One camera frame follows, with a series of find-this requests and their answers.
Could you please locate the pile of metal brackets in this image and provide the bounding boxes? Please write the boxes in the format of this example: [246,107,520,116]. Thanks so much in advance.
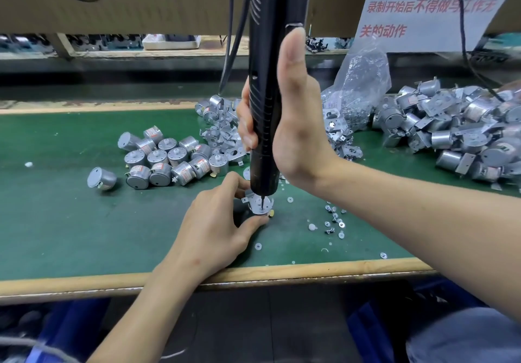
[195,94,363,184]

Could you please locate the dark blue crate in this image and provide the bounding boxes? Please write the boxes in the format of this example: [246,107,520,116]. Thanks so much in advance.
[348,277,490,363]

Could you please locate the small clear plastic bag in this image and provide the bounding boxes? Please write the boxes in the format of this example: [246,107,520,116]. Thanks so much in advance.
[321,41,392,132]

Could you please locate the pile of silver motors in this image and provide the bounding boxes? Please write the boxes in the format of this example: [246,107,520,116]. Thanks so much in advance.
[87,125,231,191]

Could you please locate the silver metal bracket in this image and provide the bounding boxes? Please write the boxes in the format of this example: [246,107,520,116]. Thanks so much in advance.
[240,194,274,213]

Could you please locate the grey blue trousers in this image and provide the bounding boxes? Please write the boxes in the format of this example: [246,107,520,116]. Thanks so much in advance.
[407,305,521,363]

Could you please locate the person's right hand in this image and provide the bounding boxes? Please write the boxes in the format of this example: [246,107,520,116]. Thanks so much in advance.
[236,27,343,197]

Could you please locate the pile of assembled motors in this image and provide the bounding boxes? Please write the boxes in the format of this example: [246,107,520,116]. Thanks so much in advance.
[373,77,521,184]

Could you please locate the white paper sign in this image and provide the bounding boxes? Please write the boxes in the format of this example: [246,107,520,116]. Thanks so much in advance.
[354,0,506,54]

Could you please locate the blue plastic bin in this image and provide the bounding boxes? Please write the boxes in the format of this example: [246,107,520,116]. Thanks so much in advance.
[24,297,111,363]

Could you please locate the green bench mat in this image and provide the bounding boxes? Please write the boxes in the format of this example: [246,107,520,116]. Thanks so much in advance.
[0,108,521,282]

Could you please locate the person's right forearm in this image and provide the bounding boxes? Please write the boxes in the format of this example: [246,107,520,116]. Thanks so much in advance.
[313,159,521,319]

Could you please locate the black hanging cable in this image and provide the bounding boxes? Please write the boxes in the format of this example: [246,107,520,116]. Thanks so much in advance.
[221,0,252,95]
[218,0,236,95]

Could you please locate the person's left hand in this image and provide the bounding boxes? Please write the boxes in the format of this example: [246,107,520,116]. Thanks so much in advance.
[163,171,270,286]

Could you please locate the person's left forearm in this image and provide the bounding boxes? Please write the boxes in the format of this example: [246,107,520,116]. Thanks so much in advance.
[88,265,221,363]

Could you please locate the silver round motor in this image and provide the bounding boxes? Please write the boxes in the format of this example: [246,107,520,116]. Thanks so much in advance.
[243,196,276,217]

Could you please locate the brown back panel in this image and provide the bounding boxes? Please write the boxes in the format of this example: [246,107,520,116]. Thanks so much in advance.
[0,0,376,38]

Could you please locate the scatter of small silver screws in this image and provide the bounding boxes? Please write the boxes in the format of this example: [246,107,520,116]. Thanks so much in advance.
[254,175,389,260]

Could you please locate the black electric screwdriver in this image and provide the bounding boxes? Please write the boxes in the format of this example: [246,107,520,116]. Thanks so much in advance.
[246,0,312,198]

